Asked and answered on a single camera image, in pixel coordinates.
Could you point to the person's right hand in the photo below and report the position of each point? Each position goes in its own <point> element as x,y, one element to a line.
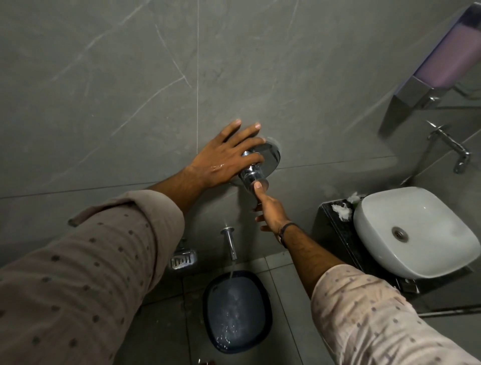
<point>272,212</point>

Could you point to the person's left hand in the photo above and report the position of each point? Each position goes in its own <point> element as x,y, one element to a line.
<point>216,161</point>

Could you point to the person's left middle finger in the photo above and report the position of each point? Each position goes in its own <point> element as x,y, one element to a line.
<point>253,143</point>

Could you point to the person's left little finger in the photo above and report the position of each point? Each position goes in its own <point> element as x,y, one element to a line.
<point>230,129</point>

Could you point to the person's right forearm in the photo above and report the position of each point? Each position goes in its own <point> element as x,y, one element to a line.
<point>338,293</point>

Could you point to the person's left forearm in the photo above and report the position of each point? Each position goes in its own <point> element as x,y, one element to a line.
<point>112,255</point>

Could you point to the black wristband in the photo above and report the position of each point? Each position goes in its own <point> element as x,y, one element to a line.
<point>284,231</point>

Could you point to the crumpled white tissue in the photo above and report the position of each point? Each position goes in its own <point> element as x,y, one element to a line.
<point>354,198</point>
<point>342,212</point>

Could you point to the black stone counter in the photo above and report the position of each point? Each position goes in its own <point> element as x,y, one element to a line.
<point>330,233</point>

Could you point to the blue plastic bucket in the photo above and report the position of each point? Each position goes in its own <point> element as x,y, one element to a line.
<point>236,312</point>

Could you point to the chrome basin drain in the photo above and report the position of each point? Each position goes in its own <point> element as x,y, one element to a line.
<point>400,233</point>

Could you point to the white ceramic wash basin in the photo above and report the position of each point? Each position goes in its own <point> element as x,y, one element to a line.
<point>421,229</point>

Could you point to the chrome basin tap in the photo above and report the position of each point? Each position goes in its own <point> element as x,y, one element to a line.
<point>451,144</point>

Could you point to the chrome wall spout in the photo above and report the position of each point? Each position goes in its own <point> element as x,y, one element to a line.
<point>229,242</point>

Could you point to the wall soap dispenser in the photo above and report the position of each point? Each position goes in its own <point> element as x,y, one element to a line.
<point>447,60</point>

